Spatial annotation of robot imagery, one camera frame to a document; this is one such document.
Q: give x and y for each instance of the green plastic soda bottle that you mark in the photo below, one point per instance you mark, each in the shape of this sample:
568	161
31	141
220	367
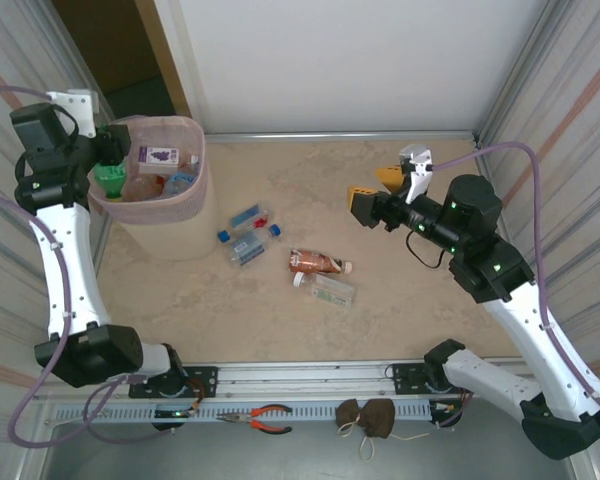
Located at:
111	181

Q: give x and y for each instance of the square bottle purple grape label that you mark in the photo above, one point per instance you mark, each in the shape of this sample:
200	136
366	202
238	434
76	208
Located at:
157	155

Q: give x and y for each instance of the red label amber bottle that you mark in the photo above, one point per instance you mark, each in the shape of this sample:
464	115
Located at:
142	189

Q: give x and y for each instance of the brown Nescafe coffee bottle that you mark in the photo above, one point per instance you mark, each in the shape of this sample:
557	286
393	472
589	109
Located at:
315	261

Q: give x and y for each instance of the blue Pocari label bottle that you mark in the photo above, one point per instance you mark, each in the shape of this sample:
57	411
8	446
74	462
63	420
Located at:
182	181

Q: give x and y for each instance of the clear wide white cap bottle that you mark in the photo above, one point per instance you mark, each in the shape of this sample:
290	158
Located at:
330	292

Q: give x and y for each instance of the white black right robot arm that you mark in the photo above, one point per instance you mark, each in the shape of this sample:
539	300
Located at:
530	335

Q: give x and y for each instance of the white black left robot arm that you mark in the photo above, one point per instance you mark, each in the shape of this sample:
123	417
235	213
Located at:
65	260

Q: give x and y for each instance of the pink translucent bin liner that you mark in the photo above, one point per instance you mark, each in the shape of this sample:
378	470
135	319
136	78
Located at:
145	212

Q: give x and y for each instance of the beige ribbed plastic bin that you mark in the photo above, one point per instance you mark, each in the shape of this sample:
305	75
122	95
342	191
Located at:
180	235

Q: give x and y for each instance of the dark wooden door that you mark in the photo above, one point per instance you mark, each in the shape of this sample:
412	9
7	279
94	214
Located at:
105	40

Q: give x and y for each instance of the clear bottle blue red label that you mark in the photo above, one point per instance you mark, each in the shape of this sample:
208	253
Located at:
245	217

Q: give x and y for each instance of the clear bottle pale blue label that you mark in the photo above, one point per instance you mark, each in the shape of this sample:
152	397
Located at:
250	246

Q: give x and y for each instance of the brown cloth pouch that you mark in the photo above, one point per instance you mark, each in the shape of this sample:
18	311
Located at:
347	412
377	417

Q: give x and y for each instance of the small circuit board green light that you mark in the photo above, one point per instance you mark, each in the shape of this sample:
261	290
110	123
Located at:
175	413

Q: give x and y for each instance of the long aluminium table edge rail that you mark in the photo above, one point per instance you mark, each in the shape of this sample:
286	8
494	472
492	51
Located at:
330	136

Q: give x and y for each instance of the aluminium corner post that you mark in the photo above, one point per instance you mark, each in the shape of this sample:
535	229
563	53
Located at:
60	30
522	65

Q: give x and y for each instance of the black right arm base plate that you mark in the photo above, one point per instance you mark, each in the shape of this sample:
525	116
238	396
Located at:
405	377

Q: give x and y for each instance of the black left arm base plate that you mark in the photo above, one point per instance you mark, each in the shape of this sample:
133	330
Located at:
202	380

